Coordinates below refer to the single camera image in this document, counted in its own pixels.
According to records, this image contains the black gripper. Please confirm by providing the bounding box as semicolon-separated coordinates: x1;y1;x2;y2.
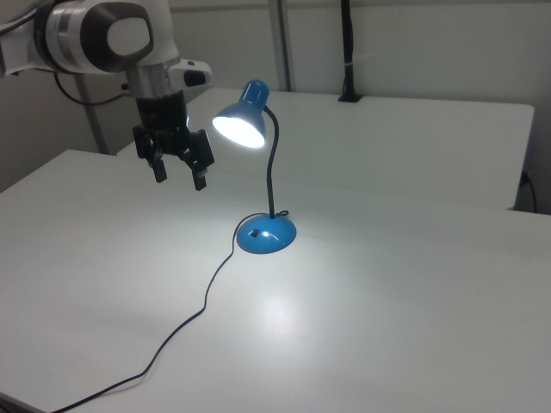
132;89;216;192

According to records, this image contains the blue gooseneck desk lamp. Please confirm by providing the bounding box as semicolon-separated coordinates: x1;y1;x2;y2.
211;78;298;256

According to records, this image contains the black clamped pole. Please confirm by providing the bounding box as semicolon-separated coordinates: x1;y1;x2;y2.
337;0;364;103

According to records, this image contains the slim grey partition post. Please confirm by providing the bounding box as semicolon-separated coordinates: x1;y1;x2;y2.
76;72;109;155

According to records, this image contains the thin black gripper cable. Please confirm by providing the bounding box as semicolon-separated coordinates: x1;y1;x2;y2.
53;71;131;107

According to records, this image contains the black lamp power cord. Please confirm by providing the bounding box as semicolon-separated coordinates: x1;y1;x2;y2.
50;223;239;413

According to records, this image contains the wide grey partition post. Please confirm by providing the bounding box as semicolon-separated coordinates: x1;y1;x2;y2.
268;0;299;92

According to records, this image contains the black cable with metal connector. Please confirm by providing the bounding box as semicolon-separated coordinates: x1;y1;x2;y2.
0;8;36;35

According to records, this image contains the black wall socket cable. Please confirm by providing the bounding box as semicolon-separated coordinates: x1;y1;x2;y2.
520;170;540;214

